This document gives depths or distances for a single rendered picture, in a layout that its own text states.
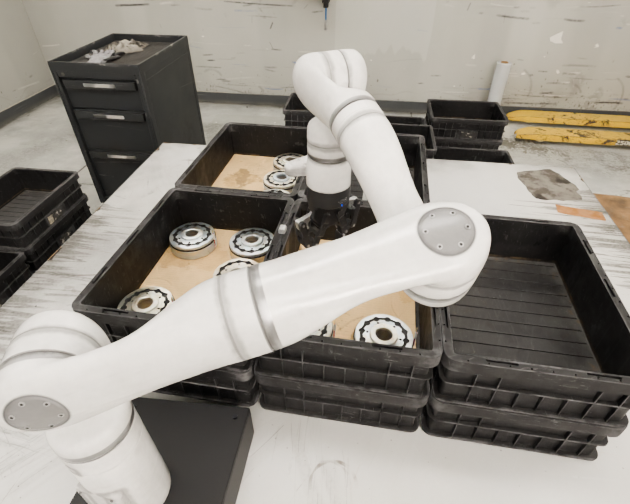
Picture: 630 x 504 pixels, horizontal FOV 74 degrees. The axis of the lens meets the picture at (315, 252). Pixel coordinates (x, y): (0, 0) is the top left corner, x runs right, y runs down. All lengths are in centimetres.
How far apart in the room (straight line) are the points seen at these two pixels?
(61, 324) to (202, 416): 34
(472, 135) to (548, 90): 196
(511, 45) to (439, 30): 60
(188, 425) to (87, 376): 35
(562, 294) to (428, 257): 61
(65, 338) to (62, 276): 78
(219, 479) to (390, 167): 51
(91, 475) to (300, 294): 34
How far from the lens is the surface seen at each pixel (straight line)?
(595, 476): 92
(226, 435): 74
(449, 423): 81
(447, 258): 41
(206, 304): 41
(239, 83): 430
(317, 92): 59
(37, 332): 50
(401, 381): 71
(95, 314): 77
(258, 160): 135
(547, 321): 92
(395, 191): 52
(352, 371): 70
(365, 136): 52
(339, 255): 41
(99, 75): 233
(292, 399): 80
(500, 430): 82
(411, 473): 81
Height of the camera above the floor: 143
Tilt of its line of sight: 39 degrees down
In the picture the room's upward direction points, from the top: straight up
